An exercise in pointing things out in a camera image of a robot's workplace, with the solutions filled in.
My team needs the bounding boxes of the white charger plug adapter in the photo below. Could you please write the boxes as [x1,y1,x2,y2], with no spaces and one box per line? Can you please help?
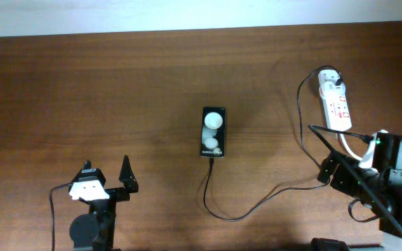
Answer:
[318,69,345,90]

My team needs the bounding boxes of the black charging cable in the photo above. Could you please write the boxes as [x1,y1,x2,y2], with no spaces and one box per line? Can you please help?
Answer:
[202,64,344,222]

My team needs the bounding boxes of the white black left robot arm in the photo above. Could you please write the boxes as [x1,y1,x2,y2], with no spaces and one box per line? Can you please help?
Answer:
[69,155,139,251]

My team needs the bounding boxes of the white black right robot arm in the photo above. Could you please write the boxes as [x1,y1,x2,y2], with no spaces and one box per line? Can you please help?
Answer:
[309,125,402,250]

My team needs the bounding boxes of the white power strip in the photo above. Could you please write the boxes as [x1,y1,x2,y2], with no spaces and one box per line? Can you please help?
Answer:
[319,82,352,131]

